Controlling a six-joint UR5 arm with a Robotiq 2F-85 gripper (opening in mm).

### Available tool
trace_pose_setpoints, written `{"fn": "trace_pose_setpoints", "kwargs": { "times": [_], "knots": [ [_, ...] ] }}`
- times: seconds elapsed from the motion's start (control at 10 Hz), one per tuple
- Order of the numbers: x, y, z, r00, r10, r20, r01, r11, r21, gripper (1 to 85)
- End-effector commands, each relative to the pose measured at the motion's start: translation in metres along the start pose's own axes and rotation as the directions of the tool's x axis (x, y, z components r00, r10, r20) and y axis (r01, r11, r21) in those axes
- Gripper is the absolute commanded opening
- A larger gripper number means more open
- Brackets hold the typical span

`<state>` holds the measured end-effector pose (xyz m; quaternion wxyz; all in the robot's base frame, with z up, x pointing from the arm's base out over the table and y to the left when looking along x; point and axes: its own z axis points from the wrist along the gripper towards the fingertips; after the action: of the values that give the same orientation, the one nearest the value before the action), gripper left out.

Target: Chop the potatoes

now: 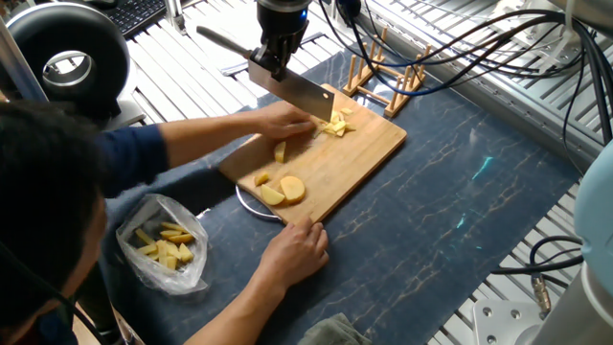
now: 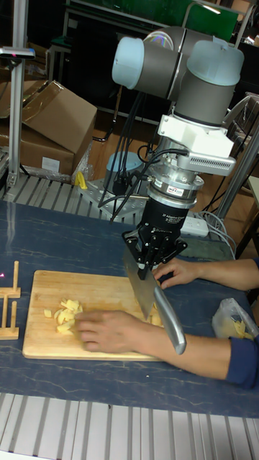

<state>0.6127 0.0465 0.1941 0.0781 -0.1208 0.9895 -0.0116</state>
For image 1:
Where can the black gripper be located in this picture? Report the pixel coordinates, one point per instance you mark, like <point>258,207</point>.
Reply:
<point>282,34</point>

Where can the steel cleaver knife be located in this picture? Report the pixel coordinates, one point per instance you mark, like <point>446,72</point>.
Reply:
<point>292,88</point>

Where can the thin cut potato slice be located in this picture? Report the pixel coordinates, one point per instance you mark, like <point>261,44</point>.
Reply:
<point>343,117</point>
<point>327,128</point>
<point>350,126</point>
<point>337,130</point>

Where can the narrow potato wedge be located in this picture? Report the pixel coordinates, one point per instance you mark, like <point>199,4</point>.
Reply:
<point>280,151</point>

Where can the bamboo cutting board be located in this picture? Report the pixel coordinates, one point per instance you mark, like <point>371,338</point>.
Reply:
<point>369,158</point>

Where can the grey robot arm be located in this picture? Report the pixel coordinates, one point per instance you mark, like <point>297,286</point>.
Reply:
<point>594,240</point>

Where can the person's left forearm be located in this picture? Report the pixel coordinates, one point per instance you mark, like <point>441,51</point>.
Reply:
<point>182,144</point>

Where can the person's right forearm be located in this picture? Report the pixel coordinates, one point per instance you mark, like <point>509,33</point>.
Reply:
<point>220,316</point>

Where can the person's left hand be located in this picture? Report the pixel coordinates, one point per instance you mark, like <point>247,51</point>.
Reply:
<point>283,123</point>

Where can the person's right hand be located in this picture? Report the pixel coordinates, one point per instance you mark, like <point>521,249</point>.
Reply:
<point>292,254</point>

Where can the white sheet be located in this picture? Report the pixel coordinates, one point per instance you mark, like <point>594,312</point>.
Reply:
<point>225,34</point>

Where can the wooden knife rack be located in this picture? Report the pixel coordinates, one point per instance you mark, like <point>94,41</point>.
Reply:
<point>393,84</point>

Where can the black keyboard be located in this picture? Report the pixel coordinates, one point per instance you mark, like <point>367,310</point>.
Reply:
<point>134,14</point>

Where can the plastic bag of potato sticks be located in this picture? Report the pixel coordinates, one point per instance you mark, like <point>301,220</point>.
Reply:
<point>163,244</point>

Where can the dark blue marble mat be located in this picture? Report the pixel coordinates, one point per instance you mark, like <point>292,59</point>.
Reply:
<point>441,220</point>

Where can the grey-green cloth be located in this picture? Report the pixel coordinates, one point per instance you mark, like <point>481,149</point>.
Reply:
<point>330,331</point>

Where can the metal mounting plate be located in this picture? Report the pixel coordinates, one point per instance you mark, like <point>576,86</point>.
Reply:
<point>508,326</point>

